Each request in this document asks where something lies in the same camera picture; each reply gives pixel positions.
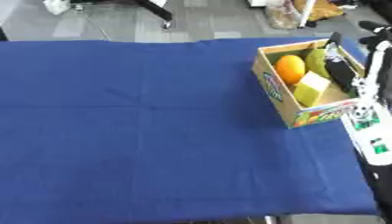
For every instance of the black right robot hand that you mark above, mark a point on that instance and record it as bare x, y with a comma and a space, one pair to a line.
339, 71

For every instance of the yellow foam block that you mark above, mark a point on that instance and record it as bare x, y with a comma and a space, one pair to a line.
309, 89

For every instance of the yellow bag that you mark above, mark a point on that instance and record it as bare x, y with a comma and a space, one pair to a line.
325, 10

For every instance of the green toy fruit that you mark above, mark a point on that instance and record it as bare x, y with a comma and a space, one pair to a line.
316, 62

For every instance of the tan cardboard box green inside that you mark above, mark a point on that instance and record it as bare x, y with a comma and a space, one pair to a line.
273, 87

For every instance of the orange toy fruit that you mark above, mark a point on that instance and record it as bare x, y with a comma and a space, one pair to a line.
290, 69

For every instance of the black chair leg with caster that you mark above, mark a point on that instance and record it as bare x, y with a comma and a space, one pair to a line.
155, 10

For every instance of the white plastic bag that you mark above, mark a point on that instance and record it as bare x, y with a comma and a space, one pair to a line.
56, 6

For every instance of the clear plastic bag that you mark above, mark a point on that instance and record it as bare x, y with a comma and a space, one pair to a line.
280, 16

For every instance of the white pole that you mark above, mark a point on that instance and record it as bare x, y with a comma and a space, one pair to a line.
307, 13

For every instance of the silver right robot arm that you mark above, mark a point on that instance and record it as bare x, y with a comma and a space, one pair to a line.
375, 137

